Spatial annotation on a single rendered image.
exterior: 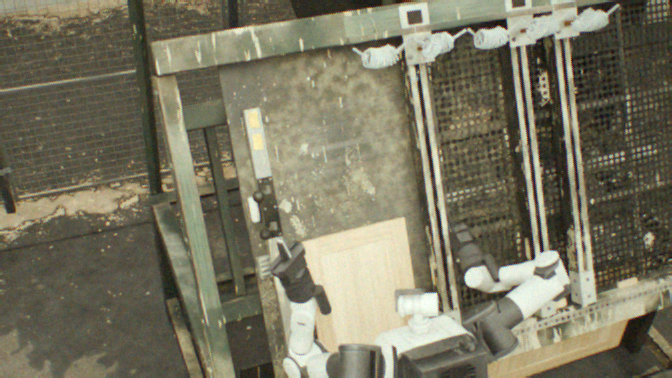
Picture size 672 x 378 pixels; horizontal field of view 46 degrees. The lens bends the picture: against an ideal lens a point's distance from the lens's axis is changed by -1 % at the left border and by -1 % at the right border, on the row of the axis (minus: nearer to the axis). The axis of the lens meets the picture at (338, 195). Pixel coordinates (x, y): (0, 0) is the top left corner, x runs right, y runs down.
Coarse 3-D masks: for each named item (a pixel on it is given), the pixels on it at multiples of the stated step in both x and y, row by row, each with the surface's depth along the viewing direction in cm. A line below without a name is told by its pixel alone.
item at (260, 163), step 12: (252, 108) 253; (252, 132) 252; (252, 144) 252; (264, 144) 253; (252, 156) 253; (264, 156) 254; (252, 168) 257; (264, 168) 254; (276, 240) 259; (276, 252) 259; (276, 288) 262; (276, 300) 266; (288, 300) 263; (288, 312) 263; (288, 324) 264; (288, 336) 264; (288, 348) 265
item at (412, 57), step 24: (408, 48) 258; (408, 72) 264; (408, 96) 268; (432, 120) 268; (432, 144) 270; (432, 168) 272; (432, 192) 274; (432, 216) 273; (432, 240) 276; (456, 312) 281
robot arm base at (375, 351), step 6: (342, 348) 223; (348, 348) 222; (354, 348) 221; (360, 348) 222; (366, 348) 223; (372, 348) 224; (378, 348) 226; (372, 354) 226; (378, 354) 225; (372, 360) 226; (378, 360) 225; (372, 366) 225; (378, 366) 225; (372, 372) 225; (378, 372) 224
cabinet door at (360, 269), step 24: (312, 240) 265; (336, 240) 268; (360, 240) 271; (384, 240) 274; (312, 264) 266; (336, 264) 270; (360, 264) 273; (384, 264) 276; (408, 264) 278; (336, 288) 271; (360, 288) 274; (384, 288) 277; (408, 288) 279; (336, 312) 272; (360, 312) 275; (384, 312) 278; (336, 336) 273; (360, 336) 276
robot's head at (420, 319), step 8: (416, 296) 229; (424, 296) 228; (432, 296) 227; (408, 304) 228; (416, 304) 227; (424, 304) 226; (432, 304) 226; (408, 312) 229; (416, 312) 228; (424, 312) 227; (432, 312) 226; (416, 320) 229; (424, 320) 229
